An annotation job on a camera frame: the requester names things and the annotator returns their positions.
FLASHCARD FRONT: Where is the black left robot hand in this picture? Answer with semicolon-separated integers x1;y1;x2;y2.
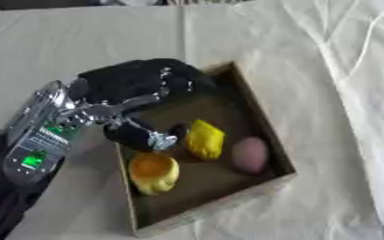
68;57;220;153

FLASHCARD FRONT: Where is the tan cardboard box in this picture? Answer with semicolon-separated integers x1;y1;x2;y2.
113;60;299;238

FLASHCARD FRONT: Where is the yellow toy block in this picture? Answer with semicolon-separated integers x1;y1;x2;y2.
184;118;227;161

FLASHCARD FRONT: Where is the yellow orange toy fruit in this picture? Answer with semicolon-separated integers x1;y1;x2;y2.
126;152;181;197

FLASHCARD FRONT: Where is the pink toy egg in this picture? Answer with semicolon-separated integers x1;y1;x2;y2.
229;136;271;175

